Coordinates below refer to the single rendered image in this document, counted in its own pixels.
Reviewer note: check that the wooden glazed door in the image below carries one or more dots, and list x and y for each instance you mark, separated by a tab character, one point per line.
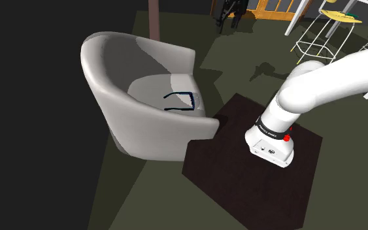
268	12

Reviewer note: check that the dark robot stand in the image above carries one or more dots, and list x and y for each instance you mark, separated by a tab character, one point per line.
244	191

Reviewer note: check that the brown wooden post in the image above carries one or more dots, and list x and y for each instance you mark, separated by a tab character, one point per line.
154	22

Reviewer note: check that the black eyeglasses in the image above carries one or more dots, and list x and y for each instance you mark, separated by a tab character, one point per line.
191	99

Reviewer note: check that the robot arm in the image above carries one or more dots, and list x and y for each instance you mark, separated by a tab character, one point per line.
324	82

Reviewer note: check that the grey tub armchair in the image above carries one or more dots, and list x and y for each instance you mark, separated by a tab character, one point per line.
158	137

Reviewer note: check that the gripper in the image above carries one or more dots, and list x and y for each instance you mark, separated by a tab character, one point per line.
235	5

